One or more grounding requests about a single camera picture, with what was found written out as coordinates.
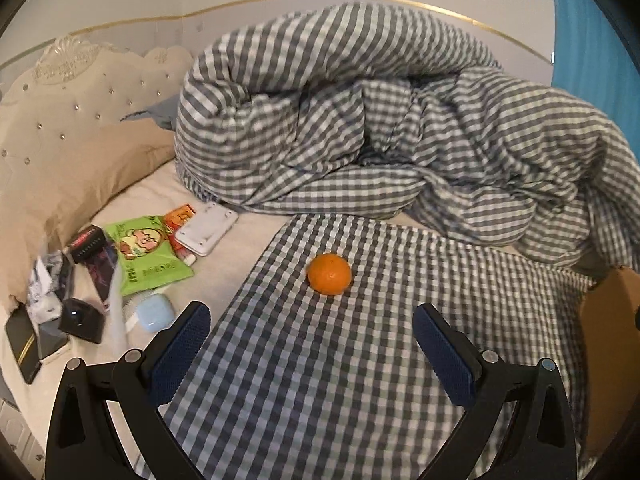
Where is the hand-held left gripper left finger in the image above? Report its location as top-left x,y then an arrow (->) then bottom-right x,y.
45,301 -> 213,480

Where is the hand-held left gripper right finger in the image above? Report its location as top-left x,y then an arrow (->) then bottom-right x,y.
412,302 -> 578,480

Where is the orange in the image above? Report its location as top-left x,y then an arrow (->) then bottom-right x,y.
306,253 -> 353,296

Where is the cardboard box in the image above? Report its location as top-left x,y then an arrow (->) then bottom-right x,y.
580,265 -> 640,461

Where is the light blue earbud case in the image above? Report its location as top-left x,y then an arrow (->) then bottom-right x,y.
136,294 -> 176,332

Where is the green snack packet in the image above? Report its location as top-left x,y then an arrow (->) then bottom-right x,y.
102,214 -> 195,297

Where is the small black cube device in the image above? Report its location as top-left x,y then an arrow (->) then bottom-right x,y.
59,297 -> 107,345

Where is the grey checked bed sheet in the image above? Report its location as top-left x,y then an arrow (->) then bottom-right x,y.
135,212 -> 598,480

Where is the white power bank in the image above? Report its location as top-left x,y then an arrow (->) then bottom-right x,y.
176,203 -> 240,258

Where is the red orange packet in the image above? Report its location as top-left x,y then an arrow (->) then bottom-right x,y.
162,204 -> 201,261

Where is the black packet with red print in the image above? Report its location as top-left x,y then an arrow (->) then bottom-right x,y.
66,225 -> 121,311

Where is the crumpled black white wrapper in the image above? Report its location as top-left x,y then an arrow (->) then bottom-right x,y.
27,252 -> 76,323

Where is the black phone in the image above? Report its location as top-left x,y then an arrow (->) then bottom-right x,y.
5,307 -> 43,386

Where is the beige pillow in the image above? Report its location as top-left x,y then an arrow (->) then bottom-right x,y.
0,120 -> 178,311

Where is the grey checked duvet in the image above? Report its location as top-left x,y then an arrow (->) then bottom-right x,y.
174,2 -> 633,268

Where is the beige tufted headboard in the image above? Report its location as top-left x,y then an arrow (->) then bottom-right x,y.
0,35 -> 196,171

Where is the blue curtain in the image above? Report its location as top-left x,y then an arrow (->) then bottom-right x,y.
550,0 -> 631,126

